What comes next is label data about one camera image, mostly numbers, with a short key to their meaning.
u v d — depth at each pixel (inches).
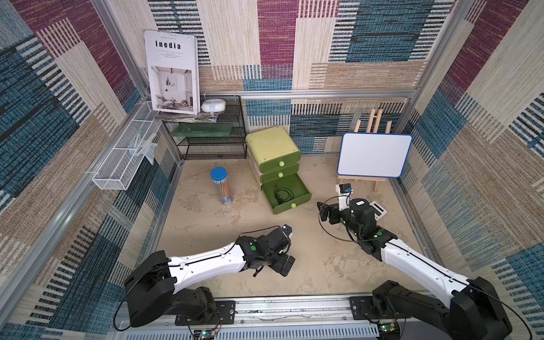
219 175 34.1
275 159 36.1
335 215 28.7
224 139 45.8
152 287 16.0
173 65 30.5
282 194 41.1
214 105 33.8
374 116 35.1
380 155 37.4
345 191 27.6
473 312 16.0
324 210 28.9
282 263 27.6
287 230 28.7
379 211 38.1
